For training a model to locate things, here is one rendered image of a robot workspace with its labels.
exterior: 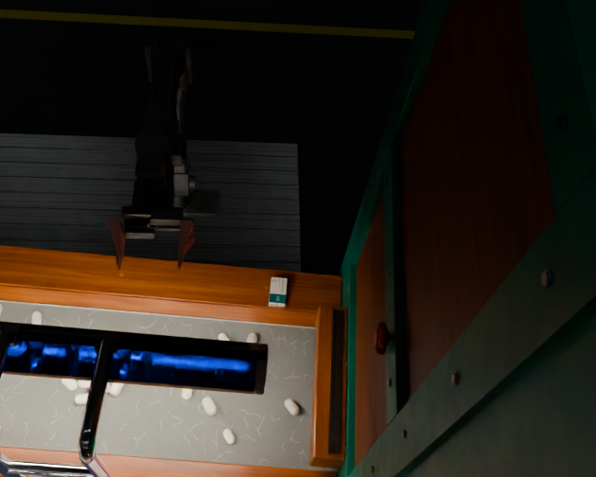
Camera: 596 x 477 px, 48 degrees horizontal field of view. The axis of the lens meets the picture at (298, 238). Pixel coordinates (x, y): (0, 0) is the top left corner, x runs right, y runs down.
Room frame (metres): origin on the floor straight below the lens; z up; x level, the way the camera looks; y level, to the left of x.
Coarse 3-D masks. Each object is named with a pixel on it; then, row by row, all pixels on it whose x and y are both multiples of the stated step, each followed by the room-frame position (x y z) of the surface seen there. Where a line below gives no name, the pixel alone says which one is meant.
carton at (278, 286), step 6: (276, 282) 0.64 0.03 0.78; (282, 282) 0.64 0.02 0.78; (276, 288) 0.63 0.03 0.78; (282, 288) 0.63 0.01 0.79; (270, 294) 0.61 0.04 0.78; (276, 294) 0.61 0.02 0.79; (282, 294) 0.62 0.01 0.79; (270, 300) 0.60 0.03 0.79; (276, 300) 0.60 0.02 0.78; (282, 300) 0.60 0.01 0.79; (276, 306) 0.60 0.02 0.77; (282, 306) 0.60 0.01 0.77
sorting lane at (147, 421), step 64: (0, 320) 0.47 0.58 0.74; (64, 320) 0.49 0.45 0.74; (128, 320) 0.52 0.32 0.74; (192, 320) 0.54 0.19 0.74; (0, 384) 0.34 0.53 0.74; (128, 384) 0.38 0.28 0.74; (64, 448) 0.24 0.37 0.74; (128, 448) 0.26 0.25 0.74; (192, 448) 0.28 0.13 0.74; (256, 448) 0.30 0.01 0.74
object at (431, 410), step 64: (448, 0) 0.67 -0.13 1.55; (512, 0) 0.50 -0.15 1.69; (576, 0) 0.38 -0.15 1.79; (448, 64) 0.59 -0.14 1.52; (512, 64) 0.44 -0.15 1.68; (576, 64) 0.33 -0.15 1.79; (448, 128) 0.51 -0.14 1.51; (512, 128) 0.38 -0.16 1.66; (576, 128) 0.29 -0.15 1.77; (384, 192) 0.61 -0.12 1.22; (448, 192) 0.43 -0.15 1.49; (512, 192) 0.33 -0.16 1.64; (576, 192) 0.25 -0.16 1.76; (384, 256) 0.54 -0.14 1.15; (448, 256) 0.36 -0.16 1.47; (512, 256) 0.28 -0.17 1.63; (576, 256) 0.21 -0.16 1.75; (384, 320) 0.43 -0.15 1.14; (448, 320) 0.30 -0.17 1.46; (512, 320) 0.22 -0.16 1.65; (576, 320) 0.18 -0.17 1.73; (384, 384) 0.33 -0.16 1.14; (448, 384) 0.22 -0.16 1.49; (512, 384) 0.18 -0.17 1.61; (576, 384) 0.15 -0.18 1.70; (384, 448) 0.23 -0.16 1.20; (448, 448) 0.17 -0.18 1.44; (512, 448) 0.14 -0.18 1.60; (576, 448) 0.12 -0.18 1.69
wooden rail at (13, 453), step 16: (0, 448) 0.21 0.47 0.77; (16, 448) 0.22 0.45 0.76; (80, 464) 0.21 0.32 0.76; (112, 464) 0.22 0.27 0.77; (128, 464) 0.23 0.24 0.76; (144, 464) 0.23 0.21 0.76; (160, 464) 0.24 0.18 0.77; (176, 464) 0.24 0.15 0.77; (192, 464) 0.25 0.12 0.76; (208, 464) 0.25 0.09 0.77; (224, 464) 0.26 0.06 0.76
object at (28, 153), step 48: (0, 144) 0.95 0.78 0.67; (48, 144) 0.97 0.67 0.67; (96, 144) 1.00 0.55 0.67; (192, 144) 1.05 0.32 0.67; (240, 144) 1.08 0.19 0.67; (288, 144) 1.11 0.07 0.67; (0, 192) 0.81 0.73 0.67; (48, 192) 0.83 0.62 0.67; (96, 192) 0.86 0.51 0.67; (240, 192) 0.93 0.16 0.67; (288, 192) 0.96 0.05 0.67; (0, 240) 0.68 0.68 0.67; (48, 240) 0.70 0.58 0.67; (96, 240) 0.72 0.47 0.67; (144, 240) 0.75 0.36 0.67; (240, 240) 0.79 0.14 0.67; (288, 240) 0.82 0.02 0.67
